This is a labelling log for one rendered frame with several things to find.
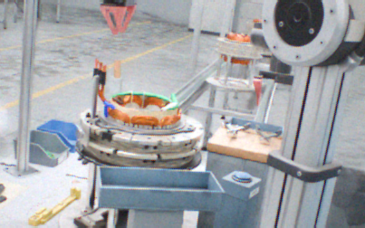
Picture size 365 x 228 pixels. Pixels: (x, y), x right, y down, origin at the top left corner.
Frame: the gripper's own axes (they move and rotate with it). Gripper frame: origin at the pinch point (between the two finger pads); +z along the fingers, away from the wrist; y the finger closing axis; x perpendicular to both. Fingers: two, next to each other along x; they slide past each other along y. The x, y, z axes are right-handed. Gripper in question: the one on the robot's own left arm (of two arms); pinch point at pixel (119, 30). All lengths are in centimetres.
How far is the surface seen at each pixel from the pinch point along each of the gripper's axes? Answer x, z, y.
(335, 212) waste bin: 63, 103, -126
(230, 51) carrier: -16, 38, -207
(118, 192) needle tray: 20, 25, 42
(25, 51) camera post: -35.8, 9.8, -9.1
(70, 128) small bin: -43, 47, -46
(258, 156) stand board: 39.7, 29.0, 1.8
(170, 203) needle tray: 29, 28, 37
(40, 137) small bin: -46, 46, -29
